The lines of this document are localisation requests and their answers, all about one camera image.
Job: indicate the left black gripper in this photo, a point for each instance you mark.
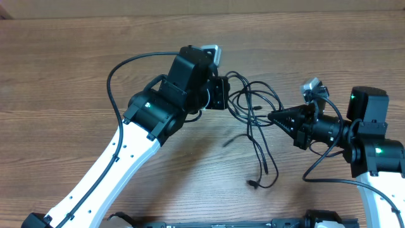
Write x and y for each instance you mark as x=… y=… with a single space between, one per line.
x=220 y=87

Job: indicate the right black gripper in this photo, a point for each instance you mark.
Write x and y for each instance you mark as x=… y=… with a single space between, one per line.
x=300 y=130

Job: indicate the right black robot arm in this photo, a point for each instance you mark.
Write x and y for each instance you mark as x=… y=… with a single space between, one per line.
x=377 y=163

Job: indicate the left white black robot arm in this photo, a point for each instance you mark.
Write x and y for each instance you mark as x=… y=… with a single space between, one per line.
x=153 y=115

